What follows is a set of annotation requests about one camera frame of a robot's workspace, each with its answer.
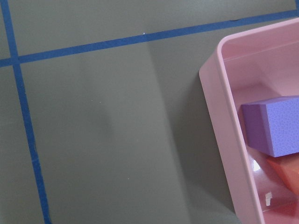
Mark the purple foam block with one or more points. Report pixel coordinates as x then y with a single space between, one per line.
272 125

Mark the orange foam block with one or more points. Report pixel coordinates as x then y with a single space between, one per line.
287 168

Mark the pink plastic bin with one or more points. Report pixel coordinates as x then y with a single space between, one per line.
249 66

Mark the blue tape line crosswise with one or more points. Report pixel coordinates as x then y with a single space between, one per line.
147 37

